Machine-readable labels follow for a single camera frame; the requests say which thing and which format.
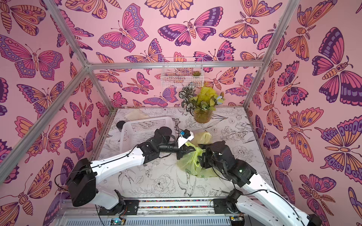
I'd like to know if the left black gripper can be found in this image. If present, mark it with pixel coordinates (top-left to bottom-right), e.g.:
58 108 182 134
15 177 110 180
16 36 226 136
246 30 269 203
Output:
158 142 197 161

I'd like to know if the yellow-green plastic bag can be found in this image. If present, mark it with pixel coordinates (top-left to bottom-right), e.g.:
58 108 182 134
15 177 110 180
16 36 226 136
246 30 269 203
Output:
176 132 217 179

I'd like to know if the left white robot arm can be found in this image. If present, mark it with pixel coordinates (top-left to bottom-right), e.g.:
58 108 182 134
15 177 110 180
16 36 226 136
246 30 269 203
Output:
67 127 195 213

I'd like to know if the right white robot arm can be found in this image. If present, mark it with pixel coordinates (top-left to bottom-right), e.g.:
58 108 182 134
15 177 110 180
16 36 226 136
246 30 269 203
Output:
200 141 322 226

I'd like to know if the white perforated plastic basket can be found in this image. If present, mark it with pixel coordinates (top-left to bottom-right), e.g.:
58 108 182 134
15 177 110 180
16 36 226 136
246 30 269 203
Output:
119 116 175 153

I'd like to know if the beige cloth pad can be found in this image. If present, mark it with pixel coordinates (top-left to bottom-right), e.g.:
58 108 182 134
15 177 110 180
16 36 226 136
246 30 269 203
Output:
124 109 150 121

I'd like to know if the small black round jar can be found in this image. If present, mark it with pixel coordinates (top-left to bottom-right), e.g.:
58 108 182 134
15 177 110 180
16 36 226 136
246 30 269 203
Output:
116 121 126 132

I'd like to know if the potted plant with yellow-green leaves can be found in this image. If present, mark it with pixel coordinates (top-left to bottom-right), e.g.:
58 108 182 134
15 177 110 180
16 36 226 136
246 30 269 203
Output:
179 86 225 124

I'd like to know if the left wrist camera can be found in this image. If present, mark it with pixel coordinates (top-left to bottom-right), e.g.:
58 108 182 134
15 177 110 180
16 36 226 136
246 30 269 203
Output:
177 130 194 148

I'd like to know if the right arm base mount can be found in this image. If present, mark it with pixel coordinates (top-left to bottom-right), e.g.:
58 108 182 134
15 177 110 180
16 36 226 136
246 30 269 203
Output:
212 189 244 214

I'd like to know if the aluminium front rail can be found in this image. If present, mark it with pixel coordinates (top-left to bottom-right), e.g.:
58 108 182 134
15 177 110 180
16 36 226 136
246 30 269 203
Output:
53 196 298 226

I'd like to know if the white wire wall basket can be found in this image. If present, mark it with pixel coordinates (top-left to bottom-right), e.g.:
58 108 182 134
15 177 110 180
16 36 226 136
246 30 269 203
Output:
159 56 205 88

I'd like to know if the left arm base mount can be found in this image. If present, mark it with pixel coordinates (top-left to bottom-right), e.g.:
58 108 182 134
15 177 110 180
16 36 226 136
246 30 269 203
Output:
99 189 140 216

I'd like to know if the small plant in wire basket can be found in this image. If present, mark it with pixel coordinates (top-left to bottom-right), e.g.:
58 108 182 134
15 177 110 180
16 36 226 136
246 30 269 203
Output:
192 71 201 77

